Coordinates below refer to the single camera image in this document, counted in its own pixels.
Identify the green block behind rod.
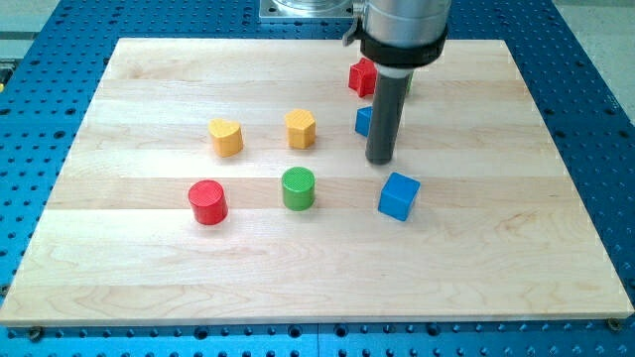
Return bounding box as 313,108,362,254
406,72,414,96

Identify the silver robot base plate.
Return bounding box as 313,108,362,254
257,0,363,22

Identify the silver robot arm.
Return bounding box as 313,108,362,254
342,0,451,78

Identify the blue perforated metal table plate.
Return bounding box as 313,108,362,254
1,0,634,356

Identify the yellow hexagon block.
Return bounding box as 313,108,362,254
284,109,317,149

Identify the light wooden board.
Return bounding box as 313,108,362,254
1,39,633,327

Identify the yellow heart block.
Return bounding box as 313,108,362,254
208,118,244,158

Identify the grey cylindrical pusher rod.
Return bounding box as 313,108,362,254
365,72,410,165

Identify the green cylinder block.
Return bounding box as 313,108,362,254
282,167,316,211

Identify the blue cube block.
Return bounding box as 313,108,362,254
378,172,421,221

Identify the red star block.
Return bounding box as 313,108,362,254
348,58,377,97

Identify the red cylinder block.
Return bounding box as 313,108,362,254
188,179,228,225

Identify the small blue block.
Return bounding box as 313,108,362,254
354,106,372,137

